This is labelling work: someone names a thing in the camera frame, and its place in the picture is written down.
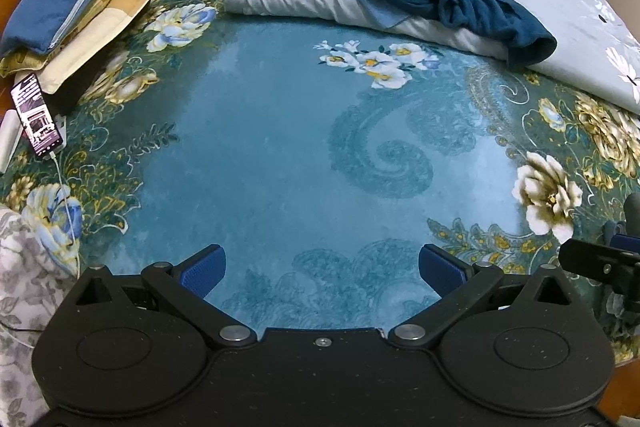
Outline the teal floral bed blanket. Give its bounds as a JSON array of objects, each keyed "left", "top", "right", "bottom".
[{"left": 0, "top": 0, "right": 640, "bottom": 368}]

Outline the cream pillow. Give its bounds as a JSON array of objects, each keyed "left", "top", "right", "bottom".
[{"left": 37, "top": 0, "right": 165, "bottom": 96}]

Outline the white power bank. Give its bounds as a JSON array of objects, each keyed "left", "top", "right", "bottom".
[{"left": 0, "top": 109, "right": 24, "bottom": 173}]

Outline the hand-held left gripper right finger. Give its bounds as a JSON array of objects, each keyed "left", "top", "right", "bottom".
[{"left": 387, "top": 243, "right": 571, "bottom": 348}]

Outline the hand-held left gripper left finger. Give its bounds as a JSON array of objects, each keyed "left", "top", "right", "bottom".
[{"left": 75, "top": 245, "right": 257, "bottom": 348}]

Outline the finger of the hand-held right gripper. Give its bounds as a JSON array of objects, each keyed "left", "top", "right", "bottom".
[
  {"left": 558, "top": 237, "right": 640, "bottom": 298},
  {"left": 602, "top": 194, "right": 640, "bottom": 254}
]

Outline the smartphone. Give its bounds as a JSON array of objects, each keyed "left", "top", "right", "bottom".
[{"left": 10, "top": 74, "right": 65, "bottom": 156}]

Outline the white charging cable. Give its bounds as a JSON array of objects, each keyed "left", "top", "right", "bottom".
[{"left": 49, "top": 151, "right": 84, "bottom": 279}]

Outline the grey floral cloth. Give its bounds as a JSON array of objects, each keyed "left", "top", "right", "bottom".
[{"left": 0, "top": 204, "right": 84, "bottom": 427}]

